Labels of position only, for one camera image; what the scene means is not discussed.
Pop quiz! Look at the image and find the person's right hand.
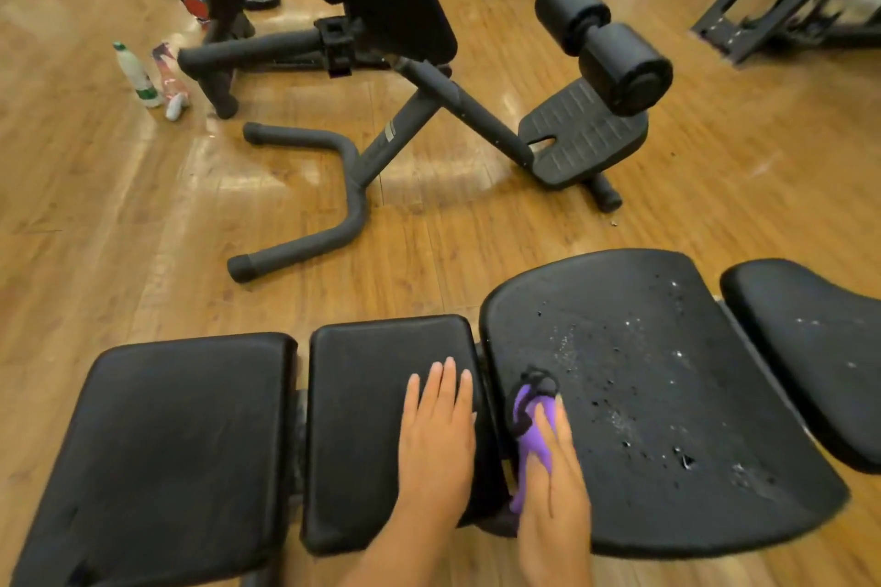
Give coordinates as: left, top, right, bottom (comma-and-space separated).
516, 394, 593, 565

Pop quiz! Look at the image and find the rounded black bench pad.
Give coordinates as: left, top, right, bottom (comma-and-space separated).
720, 258, 881, 475

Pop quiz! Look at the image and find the person's right forearm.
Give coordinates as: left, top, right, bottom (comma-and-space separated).
518, 559, 593, 587

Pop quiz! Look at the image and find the person's left hand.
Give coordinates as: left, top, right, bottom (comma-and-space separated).
398, 357, 477, 527

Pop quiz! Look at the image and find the white bottle with green cap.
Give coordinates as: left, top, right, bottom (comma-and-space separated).
113, 42, 165, 110

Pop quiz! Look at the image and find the large rectangular black bench pad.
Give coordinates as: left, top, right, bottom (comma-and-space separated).
10, 332, 298, 587

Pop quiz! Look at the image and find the pink spray bottle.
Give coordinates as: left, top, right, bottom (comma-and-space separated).
151, 42, 191, 103

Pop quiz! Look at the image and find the black ribbed foot plate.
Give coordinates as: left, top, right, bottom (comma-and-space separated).
517, 78, 650, 190

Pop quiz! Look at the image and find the black foam roller pad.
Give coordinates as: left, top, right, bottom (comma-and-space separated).
577, 22, 675, 119
534, 0, 613, 57

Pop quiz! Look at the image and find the black hyperextension bench frame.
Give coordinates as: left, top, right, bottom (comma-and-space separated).
177, 16, 625, 285

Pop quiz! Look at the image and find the purple cleaning cloth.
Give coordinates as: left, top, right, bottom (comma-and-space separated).
507, 366, 560, 516

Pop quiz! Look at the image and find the wide black bench seat pad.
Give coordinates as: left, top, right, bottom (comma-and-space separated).
479, 248, 850, 560

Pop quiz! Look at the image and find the small rectangular black bench pad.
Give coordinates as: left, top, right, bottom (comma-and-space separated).
301, 314, 507, 556

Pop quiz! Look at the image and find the person's left forearm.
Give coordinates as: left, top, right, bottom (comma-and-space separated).
340, 514, 469, 587

